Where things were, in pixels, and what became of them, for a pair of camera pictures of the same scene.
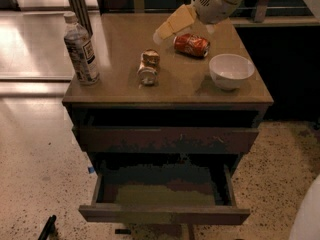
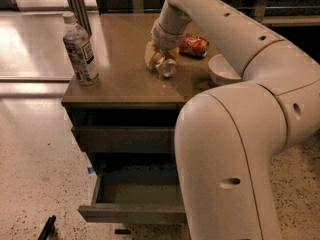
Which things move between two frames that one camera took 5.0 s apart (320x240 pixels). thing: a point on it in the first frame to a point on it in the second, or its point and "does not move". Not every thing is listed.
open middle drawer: x=163 y=193 does not move
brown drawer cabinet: x=179 y=99 does not move
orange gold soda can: x=148 y=70 to x=166 y=67
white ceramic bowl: x=229 y=71 does not move
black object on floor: x=49 y=228 does not move
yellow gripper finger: x=184 y=16 to x=148 y=53
